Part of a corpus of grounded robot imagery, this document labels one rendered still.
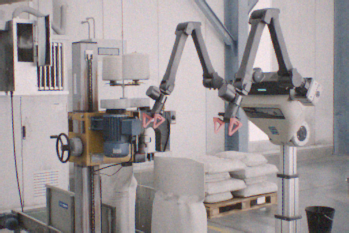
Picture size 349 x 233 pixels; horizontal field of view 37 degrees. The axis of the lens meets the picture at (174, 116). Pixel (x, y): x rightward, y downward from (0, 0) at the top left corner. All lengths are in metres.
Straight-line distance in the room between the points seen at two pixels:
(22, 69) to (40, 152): 1.10
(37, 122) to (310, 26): 6.76
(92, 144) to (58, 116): 2.93
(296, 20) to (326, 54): 1.18
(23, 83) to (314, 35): 7.23
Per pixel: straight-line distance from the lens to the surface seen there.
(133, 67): 3.02
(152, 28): 8.30
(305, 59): 10.92
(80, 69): 3.12
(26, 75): 5.31
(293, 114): 2.98
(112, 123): 2.95
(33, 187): 5.96
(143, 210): 4.02
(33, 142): 5.90
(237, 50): 9.15
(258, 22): 2.59
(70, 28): 6.45
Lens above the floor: 1.47
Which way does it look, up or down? 3 degrees down
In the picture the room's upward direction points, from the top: 1 degrees counter-clockwise
